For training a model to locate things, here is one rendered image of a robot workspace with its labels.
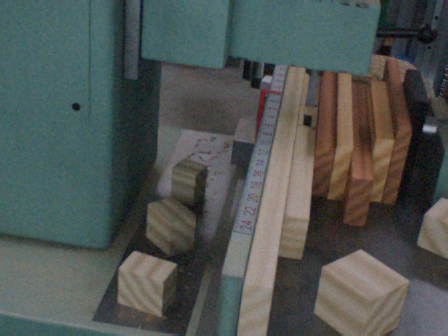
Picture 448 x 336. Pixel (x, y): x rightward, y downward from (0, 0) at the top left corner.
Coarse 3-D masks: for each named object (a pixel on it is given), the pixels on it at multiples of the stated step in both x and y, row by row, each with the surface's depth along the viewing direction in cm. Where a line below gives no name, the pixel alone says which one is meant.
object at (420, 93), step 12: (408, 72) 72; (420, 72) 72; (408, 84) 70; (420, 84) 69; (408, 96) 69; (420, 96) 66; (408, 108) 67; (420, 108) 65; (420, 120) 66; (432, 120) 70; (444, 120) 70; (420, 132) 67; (432, 132) 70; (408, 156) 68; (408, 168) 68; (408, 180) 69
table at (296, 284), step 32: (416, 160) 76; (416, 192) 69; (320, 224) 63; (384, 224) 64; (416, 224) 64; (320, 256) 58; (384, 256) 59; (416, 256) 59; (288, 288) 54; (416, 288) 55; (288, 320) 51; (320, 320) 51; (416, 320) 52
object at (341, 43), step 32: (256, 0) 66; (288, 0) 66; (320, 0) 65; (352, 0) 65; (256, 32) 67; (288, 32) 67; (320, 32) 67; (352, 32) 66; (288, 64) 68; (320, 64) 68; (352, 64) 67
